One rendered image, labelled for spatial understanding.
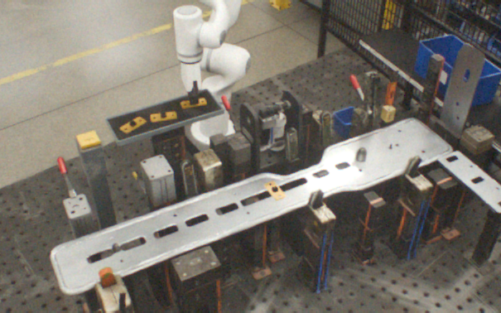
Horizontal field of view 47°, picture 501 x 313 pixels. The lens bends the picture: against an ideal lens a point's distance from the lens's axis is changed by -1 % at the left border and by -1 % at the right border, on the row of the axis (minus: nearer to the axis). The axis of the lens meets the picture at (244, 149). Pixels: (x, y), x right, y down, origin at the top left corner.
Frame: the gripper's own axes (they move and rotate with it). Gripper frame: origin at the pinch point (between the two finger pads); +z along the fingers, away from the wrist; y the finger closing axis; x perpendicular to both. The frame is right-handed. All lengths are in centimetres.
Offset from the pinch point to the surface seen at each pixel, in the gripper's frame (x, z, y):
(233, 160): 9.0, 16.4, 16.5
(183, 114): -4.6, 2.9, 4.9
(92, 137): -34.5, 2.8, 8.3
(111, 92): -24, 119, -188
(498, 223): 85, 25, 60
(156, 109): -12.5, 2.9, -0.2
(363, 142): 56, 19, 17
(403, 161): 65, 19, 31
